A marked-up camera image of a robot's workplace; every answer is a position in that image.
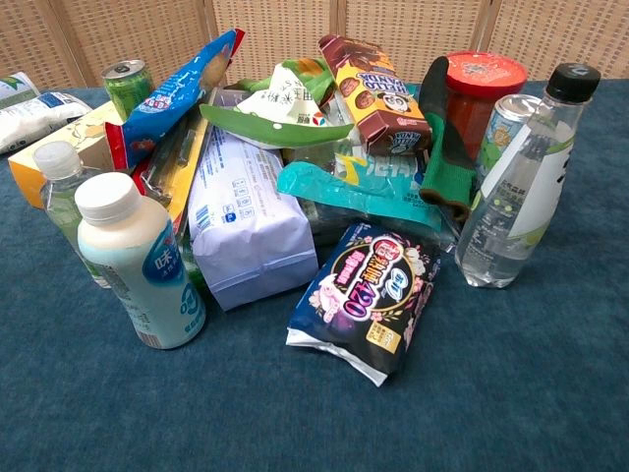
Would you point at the white packet green print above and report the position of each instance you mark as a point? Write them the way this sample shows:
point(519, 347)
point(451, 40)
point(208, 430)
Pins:
point(15, 88)

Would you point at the clear bottle white cap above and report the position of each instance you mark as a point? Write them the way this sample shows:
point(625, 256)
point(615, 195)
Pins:
point(59, 196)

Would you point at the brown yellow panda biscuit box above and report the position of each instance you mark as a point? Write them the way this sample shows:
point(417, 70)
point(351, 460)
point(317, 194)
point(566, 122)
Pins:
point(378, 98)

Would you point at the wicker folding screen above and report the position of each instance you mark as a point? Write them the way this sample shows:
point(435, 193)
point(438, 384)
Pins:
point(280, 29)

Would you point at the dark navy pad pack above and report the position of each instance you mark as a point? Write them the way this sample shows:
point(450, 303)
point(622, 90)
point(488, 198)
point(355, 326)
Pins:
point(368, 300)

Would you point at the clear plastic package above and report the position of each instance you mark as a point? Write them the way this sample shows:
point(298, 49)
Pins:
point(334, 221)

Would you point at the blue snack bag red edge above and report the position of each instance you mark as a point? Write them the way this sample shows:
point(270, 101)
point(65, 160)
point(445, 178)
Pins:
point(172, 98)

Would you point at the green and black work glove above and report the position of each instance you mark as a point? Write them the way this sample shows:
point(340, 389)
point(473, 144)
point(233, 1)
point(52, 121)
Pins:
point(447, 167)

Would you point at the silver drink can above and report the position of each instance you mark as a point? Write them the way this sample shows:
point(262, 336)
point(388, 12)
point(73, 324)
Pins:
point(506, 128)

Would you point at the teal snack bag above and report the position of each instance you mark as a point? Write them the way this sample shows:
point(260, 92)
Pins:
point(344, 189)

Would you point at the red lid jar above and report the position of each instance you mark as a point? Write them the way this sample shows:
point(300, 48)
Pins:
point(484, 78)

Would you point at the yellow and white tissue box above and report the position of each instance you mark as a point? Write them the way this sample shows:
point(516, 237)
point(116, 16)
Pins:
point(83, 135)

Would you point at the yellow blister pack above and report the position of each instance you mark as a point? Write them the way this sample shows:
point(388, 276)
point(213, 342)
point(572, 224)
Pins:
point(184, 167)

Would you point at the white paper pack blue print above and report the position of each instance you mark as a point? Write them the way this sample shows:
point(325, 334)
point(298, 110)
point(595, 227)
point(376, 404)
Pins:
point(245, 221)

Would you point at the green drink can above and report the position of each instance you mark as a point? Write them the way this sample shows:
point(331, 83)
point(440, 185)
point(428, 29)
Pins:
point(129, 88)

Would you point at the white plastic packet blue print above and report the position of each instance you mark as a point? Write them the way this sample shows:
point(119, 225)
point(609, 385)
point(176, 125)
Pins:
point(34, 120)

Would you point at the green and white paper wrapper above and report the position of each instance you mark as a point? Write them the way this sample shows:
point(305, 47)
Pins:
point(280, 105)

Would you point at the white milk bottle blue label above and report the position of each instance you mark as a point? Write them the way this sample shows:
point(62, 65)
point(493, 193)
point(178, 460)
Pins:
point(132, 265)

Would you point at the clear bottle black cap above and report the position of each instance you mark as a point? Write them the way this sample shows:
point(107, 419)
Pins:
point(511, 211)

